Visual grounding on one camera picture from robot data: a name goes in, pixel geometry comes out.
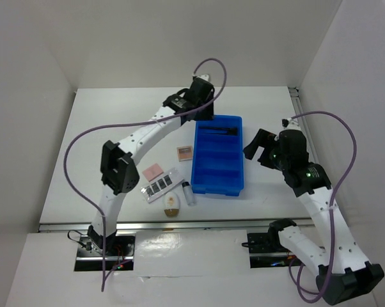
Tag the black eyeshadow palette pack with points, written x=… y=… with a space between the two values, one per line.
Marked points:
x=162 y=185

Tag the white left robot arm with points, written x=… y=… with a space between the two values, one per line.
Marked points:
x=119 y=160

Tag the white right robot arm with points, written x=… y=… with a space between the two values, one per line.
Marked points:
x=341 y=270

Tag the pink blush compact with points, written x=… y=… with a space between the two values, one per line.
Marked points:
x=185 y=153

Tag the clear small bottle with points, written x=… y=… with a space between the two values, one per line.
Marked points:
x=188 y=193

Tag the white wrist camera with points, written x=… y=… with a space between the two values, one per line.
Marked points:
x=290 y=124
x=205 y=77

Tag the pink paper packet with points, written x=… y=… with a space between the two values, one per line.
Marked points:
x=152 y=172

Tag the aluminium rail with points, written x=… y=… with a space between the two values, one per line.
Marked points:
x=296 y=101
x=165 y=225

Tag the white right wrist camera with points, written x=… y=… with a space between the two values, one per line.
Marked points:
x=290 y=124

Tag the white egg-shaped foundation bottle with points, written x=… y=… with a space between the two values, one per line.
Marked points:
x=171 y=204

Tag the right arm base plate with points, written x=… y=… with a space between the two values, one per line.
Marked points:
x=264 y=254

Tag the aluminium rail right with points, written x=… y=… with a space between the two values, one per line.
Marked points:
x=296 y=101

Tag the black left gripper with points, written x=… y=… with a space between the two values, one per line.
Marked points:
x=208 y=114

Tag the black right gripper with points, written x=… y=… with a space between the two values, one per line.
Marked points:
x=265 y=139

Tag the blue plastic organizer tray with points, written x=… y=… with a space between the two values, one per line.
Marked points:
x=218 y=161

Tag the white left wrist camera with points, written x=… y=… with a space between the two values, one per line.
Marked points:
x=205 y=77

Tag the aluminium rail front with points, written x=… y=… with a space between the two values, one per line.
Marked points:
x=165 y=225

